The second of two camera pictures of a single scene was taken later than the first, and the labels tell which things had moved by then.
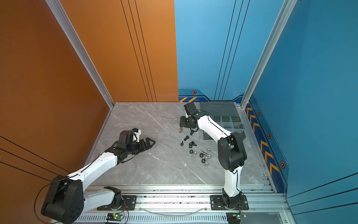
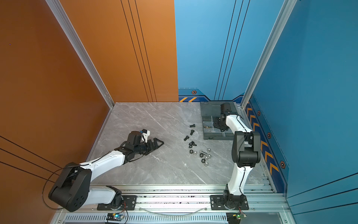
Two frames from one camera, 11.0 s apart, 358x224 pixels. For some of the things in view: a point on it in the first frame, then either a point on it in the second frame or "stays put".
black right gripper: [182, 122] -> [216, 124]
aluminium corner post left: [73, 36] stays put
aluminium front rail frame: [189, 204] stays put
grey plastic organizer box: [226, 114] stays put
